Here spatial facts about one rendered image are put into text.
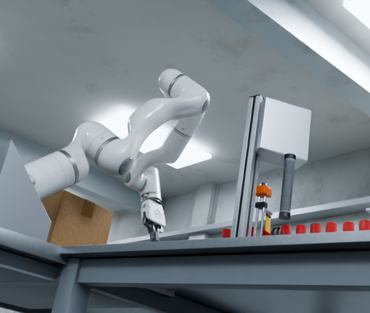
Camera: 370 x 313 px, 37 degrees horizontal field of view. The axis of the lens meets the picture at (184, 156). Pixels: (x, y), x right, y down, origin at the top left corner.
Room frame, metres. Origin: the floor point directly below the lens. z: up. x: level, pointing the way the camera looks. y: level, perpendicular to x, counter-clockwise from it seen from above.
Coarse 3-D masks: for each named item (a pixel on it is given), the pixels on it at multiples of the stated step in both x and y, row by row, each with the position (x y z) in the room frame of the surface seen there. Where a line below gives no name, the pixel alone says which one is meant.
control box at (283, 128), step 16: (272, 112) 1.57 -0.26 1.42; (288, 112) 1.58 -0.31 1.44; (304, 112) 1.60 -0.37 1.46; (272, 128) 1.57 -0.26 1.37; (288, 128) 1.59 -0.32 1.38; (304, 128) 1.60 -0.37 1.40; (256, 144) 1.60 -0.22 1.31; (272, 144) 1.58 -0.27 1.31; (288, 144) 1.59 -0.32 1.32; (304, 144) 1.60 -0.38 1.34; (272, 160) 1.65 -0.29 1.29; (304, 160) 1.60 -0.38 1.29
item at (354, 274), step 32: (192, 256) 1.15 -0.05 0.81; (224, 256) 1.09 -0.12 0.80; (256, 256) 1.04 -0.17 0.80; (288, 256) 0.99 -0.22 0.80; (320, 256) 0.95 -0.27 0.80; (352, 256) 0.91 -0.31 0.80; (64, 288) 1.40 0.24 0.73; (96, 288) 1.45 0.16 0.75; (128, 288) 1.53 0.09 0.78; (224, 288) 1.12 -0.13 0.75; (256, 288) 1.07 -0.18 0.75; (288, 288) 1.01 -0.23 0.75; (320, 288) 0.97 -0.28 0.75; (352, 288) 0.92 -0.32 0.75
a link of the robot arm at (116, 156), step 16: (176, 80) 1.74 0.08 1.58; (192, 80) 1.75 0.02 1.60; (176, 96) 1.77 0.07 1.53; (192, 96) 1.72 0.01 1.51; (208, 96) 1.74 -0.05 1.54; (144, 112) 1.70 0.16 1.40; (160, 112) 1.72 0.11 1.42; (176, 112) 1.75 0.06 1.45; (192, 112) 1.76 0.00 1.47; (128, 128) 1.72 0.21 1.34; (144, 128) 1.71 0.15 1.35; (112, 144) 1.66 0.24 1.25; (128, 144) 1.66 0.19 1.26; (96, 160) 1.70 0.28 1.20; (112, 160) 1.66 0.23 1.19; (128, 160) 1.68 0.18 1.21
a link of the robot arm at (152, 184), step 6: (150, 168) 2.12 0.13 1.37; (156, 168) 2.13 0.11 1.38; (144, 174) 2.09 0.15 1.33; (150, 174) 2.11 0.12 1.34; (156, 174) 2.12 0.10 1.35; (150, 180) 2.10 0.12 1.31; (156, 180) 2.11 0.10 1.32; (144, 186) 2.10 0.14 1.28; (150, 186) 2.10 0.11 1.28; (156, 186) 2.10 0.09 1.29; (144, 192) 2.10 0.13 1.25; (156, 192) 2.10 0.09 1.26
